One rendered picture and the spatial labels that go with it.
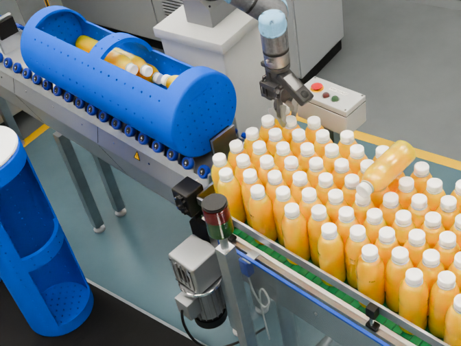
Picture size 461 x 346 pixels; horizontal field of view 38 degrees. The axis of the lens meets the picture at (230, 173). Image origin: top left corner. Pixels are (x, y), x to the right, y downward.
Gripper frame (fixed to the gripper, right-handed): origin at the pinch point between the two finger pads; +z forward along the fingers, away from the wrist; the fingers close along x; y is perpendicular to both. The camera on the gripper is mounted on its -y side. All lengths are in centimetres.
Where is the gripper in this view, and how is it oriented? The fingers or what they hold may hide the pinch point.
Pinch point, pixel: (289, 120)
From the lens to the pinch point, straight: 206.5
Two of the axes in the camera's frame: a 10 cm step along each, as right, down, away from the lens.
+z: 1.5, 7.3, 6.6
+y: -7.1, -3.9, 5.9
